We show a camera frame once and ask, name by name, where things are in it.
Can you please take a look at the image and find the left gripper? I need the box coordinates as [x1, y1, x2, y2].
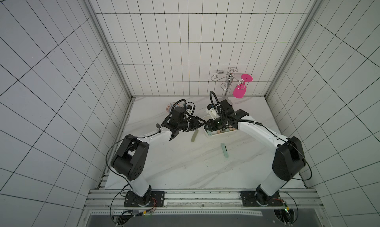
[179, 116, 207, 132]

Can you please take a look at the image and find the mint folding fruit knife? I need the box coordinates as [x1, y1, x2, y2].
[221, 143, 229, 158]

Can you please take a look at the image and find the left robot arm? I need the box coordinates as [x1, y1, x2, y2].
[106, 99, 206, 200]

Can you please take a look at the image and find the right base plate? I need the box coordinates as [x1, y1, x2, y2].
[240, 191, 283, 207]

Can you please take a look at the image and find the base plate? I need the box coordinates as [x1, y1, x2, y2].
[124, 191, 165, 208]
[240, 191, 283, 207]

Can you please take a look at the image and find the pink wine glass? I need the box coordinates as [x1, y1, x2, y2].
[233, 74, 253, 99]

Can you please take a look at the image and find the chrome glass holder stand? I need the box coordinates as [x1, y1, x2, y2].
[211, 67, 238, 100]

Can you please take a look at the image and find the aluminium mounting rail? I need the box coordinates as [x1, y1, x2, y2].
[84, 189, 323, 212]

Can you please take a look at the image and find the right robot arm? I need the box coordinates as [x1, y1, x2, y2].
[204, 91, 308, 206]

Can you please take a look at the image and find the olive folding fruit knife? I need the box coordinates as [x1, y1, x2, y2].
[191, 130, 199, 142]

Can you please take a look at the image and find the white plastic storage box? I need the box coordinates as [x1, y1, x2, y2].
[203, 115, 236, 137]

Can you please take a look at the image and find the left base plate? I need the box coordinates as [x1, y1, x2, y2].
[124, 191, 165, 208]

